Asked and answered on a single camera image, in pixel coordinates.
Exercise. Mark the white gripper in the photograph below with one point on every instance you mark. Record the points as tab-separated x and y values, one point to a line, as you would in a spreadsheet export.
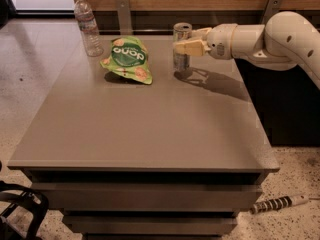
220	40

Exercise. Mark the silver redbull can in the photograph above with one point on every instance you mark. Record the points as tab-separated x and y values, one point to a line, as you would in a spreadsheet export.
181	31

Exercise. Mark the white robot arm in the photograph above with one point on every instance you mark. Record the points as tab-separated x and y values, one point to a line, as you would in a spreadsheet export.
285	41

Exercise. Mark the green rice chip bag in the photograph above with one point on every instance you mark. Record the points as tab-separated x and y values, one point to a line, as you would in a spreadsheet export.
129	59

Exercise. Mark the clear plastic water bottle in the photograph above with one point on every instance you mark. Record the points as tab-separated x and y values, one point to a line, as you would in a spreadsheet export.
88	28

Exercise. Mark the grey drawer cabinet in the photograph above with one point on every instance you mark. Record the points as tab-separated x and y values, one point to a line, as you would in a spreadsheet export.
178	158

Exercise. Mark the white power strip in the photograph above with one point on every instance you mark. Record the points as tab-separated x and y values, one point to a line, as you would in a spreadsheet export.
278	203

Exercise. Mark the black chair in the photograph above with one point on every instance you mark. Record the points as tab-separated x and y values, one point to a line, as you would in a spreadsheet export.
25	211

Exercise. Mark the right metal wall bracket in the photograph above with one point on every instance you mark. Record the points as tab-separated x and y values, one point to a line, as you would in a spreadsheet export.
272	7

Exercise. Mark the metal wall bracket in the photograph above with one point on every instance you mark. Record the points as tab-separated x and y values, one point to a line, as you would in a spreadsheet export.
124	17
272	7

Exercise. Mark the left metal wall bracket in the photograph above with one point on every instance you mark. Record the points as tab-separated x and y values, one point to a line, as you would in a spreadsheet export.
124	17

